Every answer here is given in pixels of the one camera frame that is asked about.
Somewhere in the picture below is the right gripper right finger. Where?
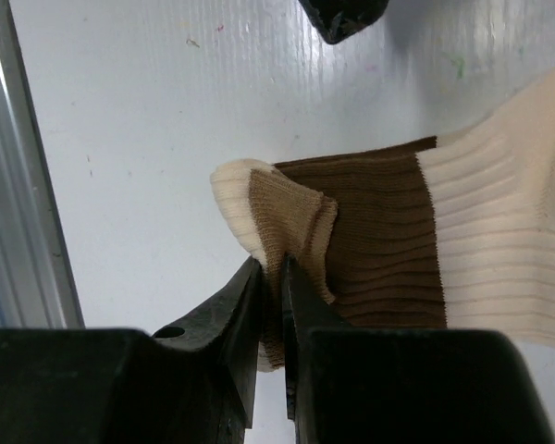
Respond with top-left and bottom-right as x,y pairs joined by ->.
281,257 -> 555,443

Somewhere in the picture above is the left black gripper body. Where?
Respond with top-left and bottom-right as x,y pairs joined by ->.
299,0 -> 389,45

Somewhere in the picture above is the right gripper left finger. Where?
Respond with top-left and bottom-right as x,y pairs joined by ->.
0,259 -> 264,443

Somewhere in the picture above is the cream brown sock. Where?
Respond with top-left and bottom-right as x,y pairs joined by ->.
210,69 -> 555,372

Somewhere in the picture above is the aluminium frame rail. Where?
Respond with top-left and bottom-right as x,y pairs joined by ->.
0,1 -> 84,328

